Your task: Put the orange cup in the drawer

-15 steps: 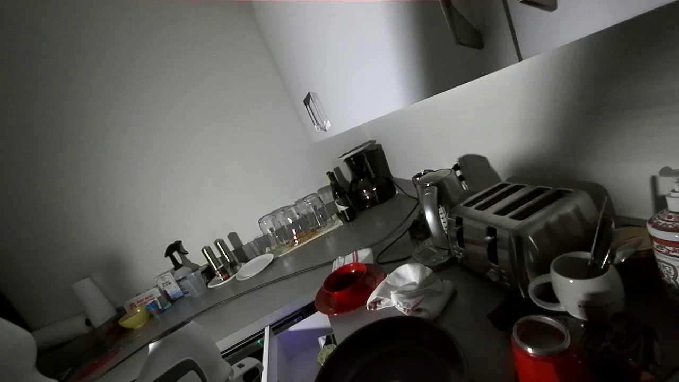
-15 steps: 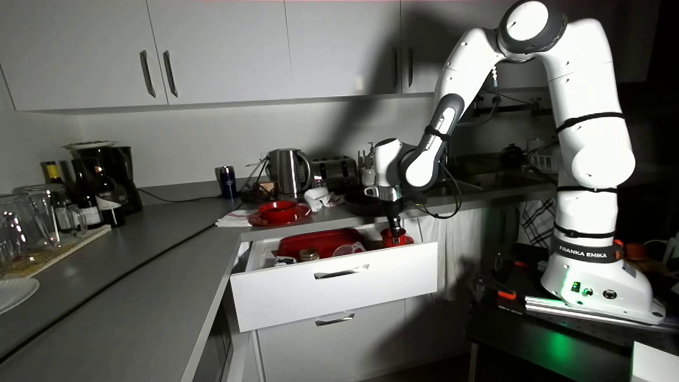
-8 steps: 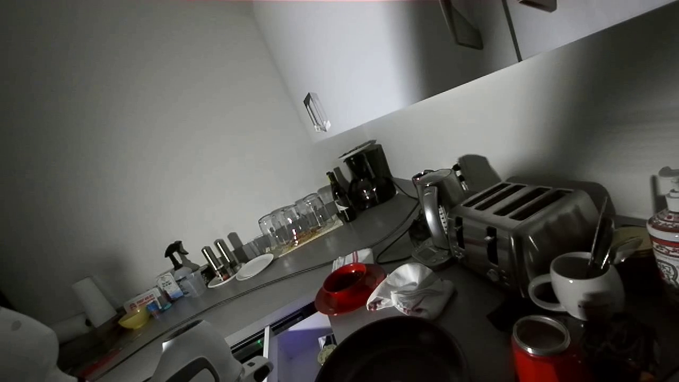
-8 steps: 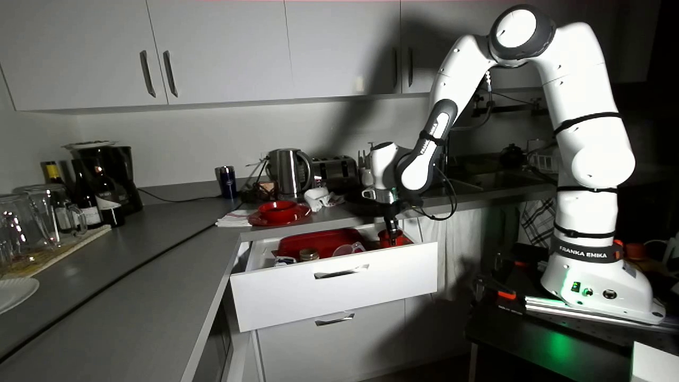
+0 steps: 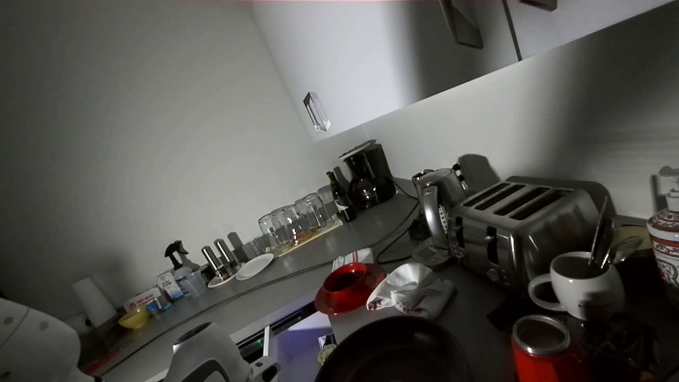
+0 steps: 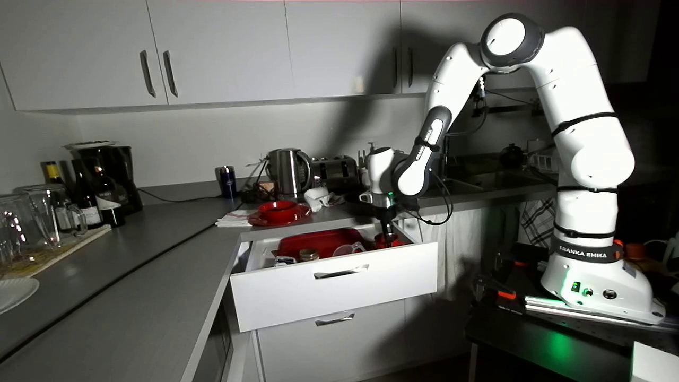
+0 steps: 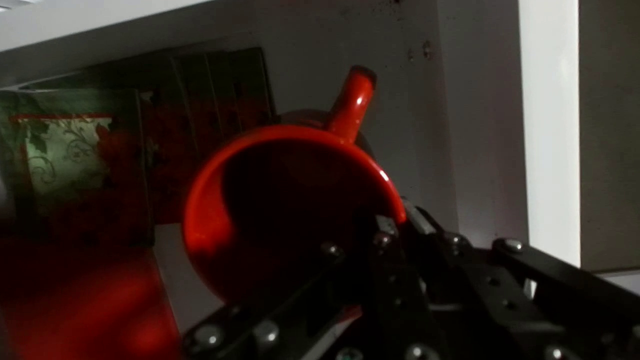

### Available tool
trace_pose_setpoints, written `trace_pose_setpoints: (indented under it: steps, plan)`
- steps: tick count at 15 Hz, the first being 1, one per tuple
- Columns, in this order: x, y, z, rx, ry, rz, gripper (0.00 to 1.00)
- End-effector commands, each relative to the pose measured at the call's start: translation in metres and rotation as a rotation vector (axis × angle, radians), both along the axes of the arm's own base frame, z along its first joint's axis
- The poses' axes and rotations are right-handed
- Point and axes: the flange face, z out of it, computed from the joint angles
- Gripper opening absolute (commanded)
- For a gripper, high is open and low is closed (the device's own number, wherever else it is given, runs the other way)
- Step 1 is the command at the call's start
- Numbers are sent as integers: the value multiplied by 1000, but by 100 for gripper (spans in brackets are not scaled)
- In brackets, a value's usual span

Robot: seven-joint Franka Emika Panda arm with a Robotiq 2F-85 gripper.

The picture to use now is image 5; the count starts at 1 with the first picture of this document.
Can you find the black coffee machine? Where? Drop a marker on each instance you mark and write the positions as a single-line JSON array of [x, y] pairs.
[[368, 176]]

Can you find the dark frying pan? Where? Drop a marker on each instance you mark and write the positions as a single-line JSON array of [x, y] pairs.
[[392, 350]]

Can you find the red bowl on saucer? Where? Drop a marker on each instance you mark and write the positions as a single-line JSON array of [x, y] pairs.
[[347, 290]]

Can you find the white crumpled cloth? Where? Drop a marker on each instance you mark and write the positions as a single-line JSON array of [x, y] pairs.
[[409, 290]]

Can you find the flat colourful box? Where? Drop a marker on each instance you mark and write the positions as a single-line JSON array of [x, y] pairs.
[[147, 300]]

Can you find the metal shaker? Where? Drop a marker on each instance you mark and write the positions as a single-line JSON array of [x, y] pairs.
[[210, 264], [238, 247], [224, 255]]

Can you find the patterned ceramic jar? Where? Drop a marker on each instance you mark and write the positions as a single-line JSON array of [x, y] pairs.
[[665, 244]]

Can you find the white wall cabinet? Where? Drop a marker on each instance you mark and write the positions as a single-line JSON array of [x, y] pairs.
[[368, 64]]

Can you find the silver electric kettle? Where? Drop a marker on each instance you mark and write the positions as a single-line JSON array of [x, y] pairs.
[[437, 203]]

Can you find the metal spoon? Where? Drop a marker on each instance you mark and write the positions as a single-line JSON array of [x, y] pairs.
[[624, 249]]

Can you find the red canister with silver rim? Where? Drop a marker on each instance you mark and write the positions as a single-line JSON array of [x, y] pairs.
[[542, 350]]

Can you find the grey appliance behind kettle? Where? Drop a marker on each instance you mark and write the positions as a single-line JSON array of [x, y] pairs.
[[478, 170]]

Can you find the small colourful box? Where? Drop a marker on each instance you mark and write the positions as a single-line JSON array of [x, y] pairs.
[[170, 287]]

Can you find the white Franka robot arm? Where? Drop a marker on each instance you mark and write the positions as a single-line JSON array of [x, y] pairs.
[[204, 353]]

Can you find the yellow bowl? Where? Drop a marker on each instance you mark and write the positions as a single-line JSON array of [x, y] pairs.
[[135, 319]]

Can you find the white paper towel roll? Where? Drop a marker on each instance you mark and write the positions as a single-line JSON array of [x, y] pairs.
[[93, 300]]

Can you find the white kitchen drawer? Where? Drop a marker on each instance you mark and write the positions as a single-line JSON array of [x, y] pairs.
[[299, 343]]

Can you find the chrome four-slot toaster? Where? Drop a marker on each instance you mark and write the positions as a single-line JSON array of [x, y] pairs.
[[523, 234]]

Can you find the white ceramic mug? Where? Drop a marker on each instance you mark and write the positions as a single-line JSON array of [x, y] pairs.
[[580, 287]]

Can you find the small white plate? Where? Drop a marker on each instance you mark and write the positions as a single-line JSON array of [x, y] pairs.
[[255, 265]]

